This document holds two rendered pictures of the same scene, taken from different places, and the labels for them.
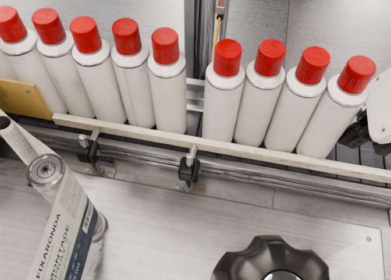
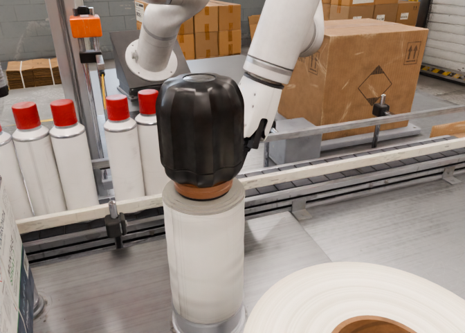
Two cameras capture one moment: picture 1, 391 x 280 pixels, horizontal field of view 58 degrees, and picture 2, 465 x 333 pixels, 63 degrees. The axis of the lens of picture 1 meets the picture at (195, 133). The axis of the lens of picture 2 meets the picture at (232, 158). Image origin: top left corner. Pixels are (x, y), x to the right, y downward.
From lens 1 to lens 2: 31 cm
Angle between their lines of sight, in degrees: 37
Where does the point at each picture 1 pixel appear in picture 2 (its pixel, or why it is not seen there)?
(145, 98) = (53, 177)
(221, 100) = (124, 145)
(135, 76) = (41, 149)
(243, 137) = (154, 190)
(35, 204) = not seen: outside the picture
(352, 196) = (261, 209)
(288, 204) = not seen: hidden behind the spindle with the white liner
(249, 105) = (148, 148)
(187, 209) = (126, 257)
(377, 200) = (279, 204)
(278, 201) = not seen: hidden behind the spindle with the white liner
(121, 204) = (55, 280)
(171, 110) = (82, 178)
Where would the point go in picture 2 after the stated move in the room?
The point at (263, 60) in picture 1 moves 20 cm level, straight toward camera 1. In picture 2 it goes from (145, 100) to (155, 154)
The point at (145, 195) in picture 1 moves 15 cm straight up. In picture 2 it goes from (78, 265) to (57, 174)
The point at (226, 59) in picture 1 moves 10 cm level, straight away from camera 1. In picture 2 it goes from (116, 102) to (108, 84)
